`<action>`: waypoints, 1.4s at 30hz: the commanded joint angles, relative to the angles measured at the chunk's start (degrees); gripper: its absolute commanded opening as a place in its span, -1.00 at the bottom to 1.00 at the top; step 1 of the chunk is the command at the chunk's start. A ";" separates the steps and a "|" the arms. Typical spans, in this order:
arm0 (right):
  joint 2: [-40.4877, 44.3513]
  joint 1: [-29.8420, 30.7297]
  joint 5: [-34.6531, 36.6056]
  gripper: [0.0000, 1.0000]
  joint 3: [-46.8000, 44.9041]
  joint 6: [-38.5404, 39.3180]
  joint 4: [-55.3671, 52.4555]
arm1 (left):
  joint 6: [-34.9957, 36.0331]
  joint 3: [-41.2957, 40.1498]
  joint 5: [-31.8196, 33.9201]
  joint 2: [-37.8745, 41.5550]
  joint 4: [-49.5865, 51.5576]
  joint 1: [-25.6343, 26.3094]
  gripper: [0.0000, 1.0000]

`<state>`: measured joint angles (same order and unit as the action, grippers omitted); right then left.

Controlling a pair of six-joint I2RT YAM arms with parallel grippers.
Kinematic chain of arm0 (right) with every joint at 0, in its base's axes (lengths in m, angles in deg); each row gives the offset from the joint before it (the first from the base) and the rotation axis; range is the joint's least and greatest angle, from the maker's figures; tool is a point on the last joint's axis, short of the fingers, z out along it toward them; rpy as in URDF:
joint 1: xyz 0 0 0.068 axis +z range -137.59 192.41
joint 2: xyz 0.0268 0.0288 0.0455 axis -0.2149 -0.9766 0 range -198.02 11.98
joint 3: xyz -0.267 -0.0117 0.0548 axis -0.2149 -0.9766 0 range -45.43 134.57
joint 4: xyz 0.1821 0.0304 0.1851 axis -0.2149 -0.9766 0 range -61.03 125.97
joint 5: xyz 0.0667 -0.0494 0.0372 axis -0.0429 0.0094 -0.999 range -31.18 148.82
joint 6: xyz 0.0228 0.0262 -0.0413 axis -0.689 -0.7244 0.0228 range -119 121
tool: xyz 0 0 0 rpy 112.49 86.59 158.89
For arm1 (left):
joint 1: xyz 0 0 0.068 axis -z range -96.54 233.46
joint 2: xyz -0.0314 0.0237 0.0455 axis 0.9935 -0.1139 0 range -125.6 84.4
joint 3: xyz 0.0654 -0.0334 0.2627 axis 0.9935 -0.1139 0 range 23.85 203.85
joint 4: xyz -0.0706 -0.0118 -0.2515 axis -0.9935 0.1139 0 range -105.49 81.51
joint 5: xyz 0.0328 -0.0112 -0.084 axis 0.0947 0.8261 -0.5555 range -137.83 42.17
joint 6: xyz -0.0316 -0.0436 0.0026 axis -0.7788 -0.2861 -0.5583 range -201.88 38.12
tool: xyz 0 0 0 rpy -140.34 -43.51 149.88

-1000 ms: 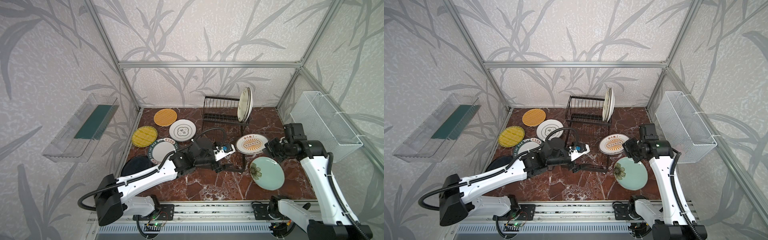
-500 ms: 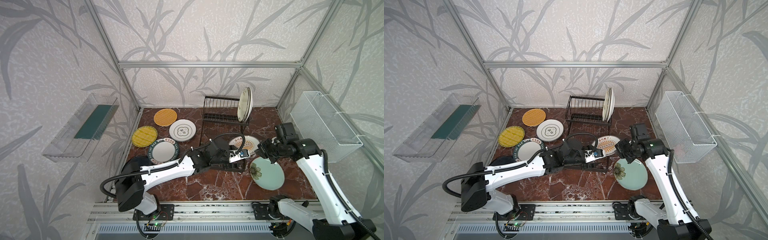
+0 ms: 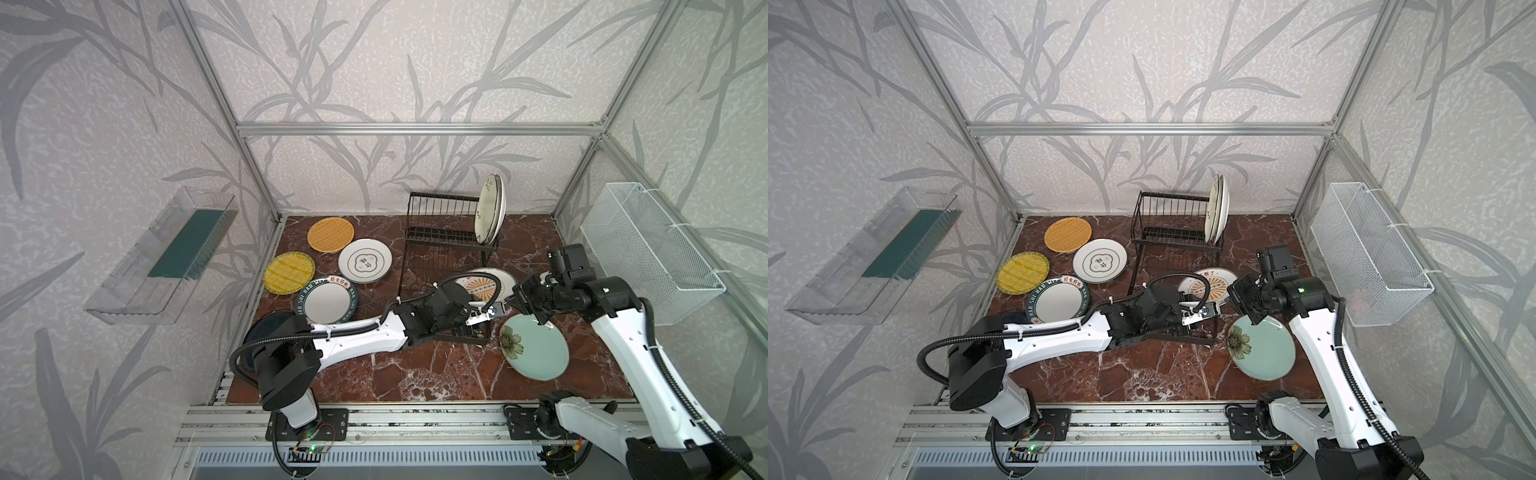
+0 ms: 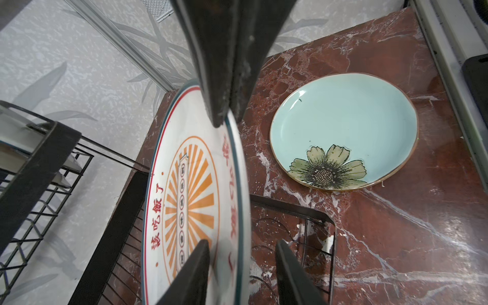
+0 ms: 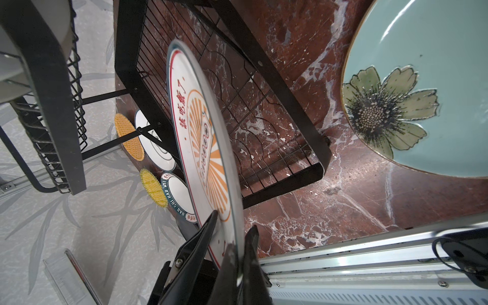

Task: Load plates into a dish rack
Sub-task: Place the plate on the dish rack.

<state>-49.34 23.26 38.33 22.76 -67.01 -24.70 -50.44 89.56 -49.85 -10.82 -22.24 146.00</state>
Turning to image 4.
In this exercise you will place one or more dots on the white wire mesh basket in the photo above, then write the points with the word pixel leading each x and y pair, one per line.
pixel 159 9

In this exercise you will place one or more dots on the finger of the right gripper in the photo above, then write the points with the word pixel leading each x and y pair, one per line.
pixel 209 28
pixel 259 23

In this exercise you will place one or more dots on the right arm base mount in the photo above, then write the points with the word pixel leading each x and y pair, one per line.
pixel 475 73

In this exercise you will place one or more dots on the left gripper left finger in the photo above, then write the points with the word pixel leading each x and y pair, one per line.
pixel 190 285

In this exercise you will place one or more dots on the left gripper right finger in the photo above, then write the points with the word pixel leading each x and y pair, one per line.
pixel 294 285

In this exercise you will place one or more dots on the black wire dish rack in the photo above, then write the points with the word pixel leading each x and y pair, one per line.
pixel 72 211

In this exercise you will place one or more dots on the sunburst plate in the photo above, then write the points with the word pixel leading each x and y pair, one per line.
pixel 197 190

